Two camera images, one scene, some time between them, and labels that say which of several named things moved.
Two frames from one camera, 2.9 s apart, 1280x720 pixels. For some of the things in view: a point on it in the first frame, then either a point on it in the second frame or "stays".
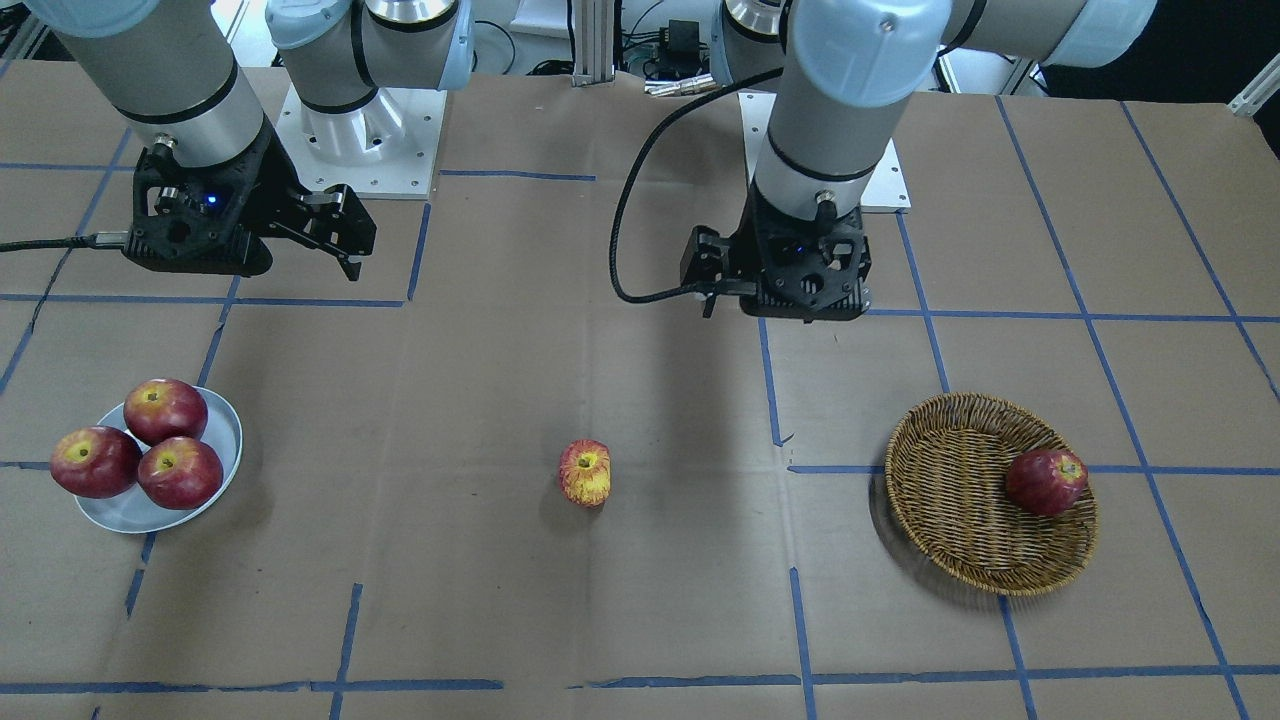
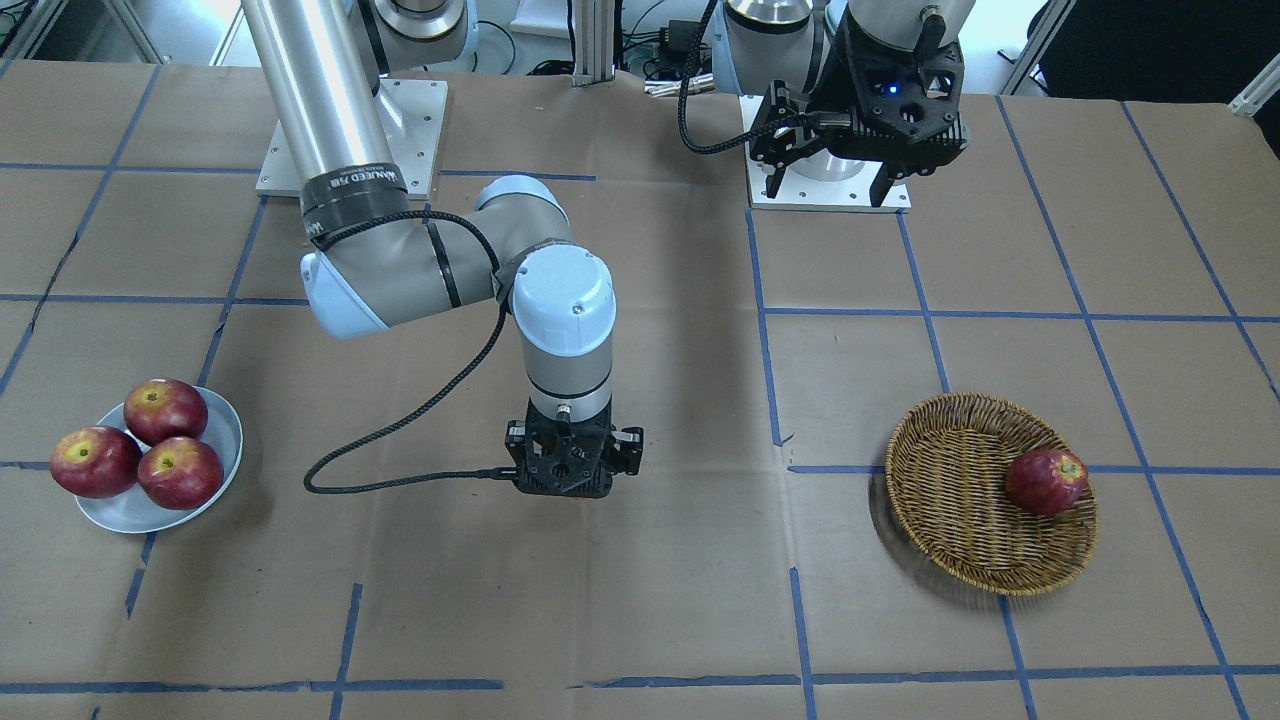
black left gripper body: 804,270 to 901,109
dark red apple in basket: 1045,482 stays
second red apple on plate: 158,409 stays
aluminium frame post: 593,42 stays
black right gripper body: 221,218 to 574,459
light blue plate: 134,512 stays
